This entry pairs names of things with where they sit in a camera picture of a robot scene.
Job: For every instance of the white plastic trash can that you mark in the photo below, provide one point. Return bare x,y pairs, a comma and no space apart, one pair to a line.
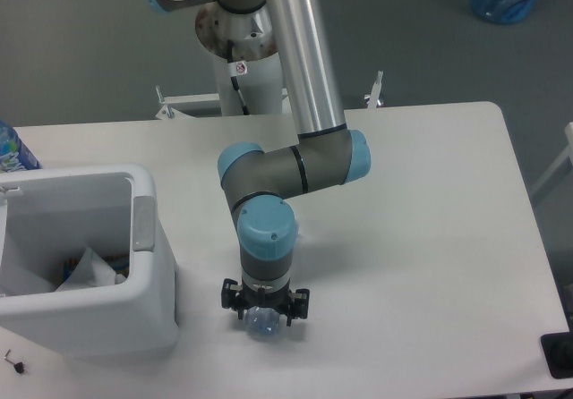
86,267

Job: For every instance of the blue yellow snack packet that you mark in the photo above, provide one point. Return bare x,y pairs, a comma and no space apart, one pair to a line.
120,261

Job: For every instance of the white furniture leg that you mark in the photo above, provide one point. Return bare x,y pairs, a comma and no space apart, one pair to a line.
557,170

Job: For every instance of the white metal base frame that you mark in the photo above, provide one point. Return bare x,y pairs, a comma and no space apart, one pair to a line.
209,105

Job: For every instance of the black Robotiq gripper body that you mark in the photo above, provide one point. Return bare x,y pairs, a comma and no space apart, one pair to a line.
276,299

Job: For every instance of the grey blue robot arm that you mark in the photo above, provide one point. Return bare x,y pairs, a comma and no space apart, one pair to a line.
257,183

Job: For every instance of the white plastic wrapper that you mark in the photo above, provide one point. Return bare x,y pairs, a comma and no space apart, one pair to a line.
89,271

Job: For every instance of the black device at table edge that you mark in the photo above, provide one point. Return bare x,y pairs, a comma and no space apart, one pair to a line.
557,349

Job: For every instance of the crushed clear plastic bottle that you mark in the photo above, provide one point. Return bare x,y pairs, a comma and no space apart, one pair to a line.
263,324

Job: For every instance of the blue labelled drink bottle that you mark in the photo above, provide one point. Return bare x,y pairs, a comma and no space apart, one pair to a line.
15,155

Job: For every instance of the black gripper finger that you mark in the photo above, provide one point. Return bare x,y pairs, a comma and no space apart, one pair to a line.
297,305
232,297

